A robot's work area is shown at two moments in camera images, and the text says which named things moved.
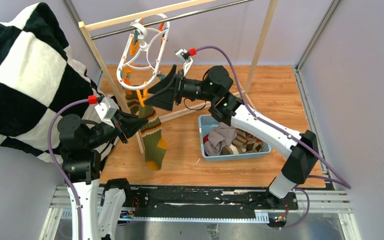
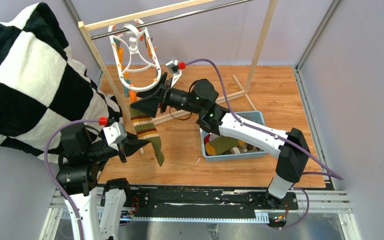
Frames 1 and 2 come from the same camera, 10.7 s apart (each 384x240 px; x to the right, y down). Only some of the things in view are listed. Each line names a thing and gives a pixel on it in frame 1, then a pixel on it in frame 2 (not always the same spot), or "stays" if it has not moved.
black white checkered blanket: (27, 74) stays
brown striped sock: (244, 142) stays
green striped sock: (154, 146) → (222, 144)
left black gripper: (130, 123) → (130, 144)
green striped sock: (133, 101) → (146, 130)
